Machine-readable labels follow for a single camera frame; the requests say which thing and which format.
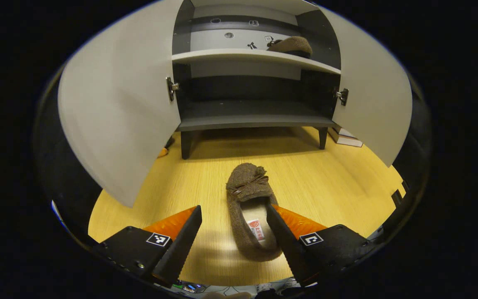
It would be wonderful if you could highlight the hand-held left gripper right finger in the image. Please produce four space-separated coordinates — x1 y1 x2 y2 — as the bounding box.
266 203 378 287

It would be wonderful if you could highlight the brown fuzzy shoe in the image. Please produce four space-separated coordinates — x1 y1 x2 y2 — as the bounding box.
266 36 313 59
226 163 284 262

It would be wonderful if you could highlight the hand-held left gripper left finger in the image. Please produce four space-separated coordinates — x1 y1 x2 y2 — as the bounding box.
92 205 203 288

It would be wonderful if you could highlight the black backdrop cloth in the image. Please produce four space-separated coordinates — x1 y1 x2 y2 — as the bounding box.
36 71 432 245

